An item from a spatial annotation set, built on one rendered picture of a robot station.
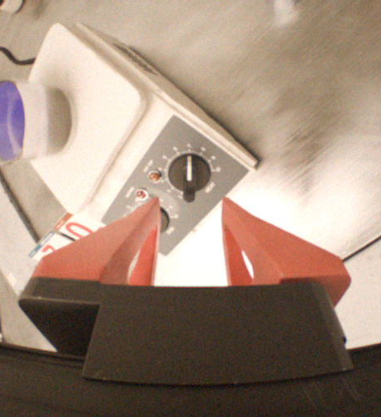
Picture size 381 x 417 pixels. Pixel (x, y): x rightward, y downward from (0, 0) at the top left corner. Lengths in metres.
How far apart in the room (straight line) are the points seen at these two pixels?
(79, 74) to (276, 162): 0.17
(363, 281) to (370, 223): 0.06
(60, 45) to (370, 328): 0.38
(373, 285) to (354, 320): 0.04
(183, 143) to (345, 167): 0.13
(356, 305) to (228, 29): 0.28
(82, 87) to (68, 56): 0.03
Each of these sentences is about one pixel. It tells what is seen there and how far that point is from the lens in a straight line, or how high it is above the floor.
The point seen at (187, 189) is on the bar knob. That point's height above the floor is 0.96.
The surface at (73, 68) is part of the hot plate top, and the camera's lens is 0.21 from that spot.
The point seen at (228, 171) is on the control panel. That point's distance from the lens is 0.19.
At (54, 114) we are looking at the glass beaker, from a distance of 0.19.
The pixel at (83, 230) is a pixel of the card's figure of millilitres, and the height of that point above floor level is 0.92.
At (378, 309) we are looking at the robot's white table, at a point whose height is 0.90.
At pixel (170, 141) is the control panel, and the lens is 0.18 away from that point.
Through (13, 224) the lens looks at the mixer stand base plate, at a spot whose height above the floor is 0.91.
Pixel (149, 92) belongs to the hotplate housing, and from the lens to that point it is 0.18.
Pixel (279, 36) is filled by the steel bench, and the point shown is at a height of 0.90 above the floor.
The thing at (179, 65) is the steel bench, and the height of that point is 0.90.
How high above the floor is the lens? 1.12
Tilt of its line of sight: 62 degrees down
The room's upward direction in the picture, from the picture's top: 122 degrees counter-clockwise
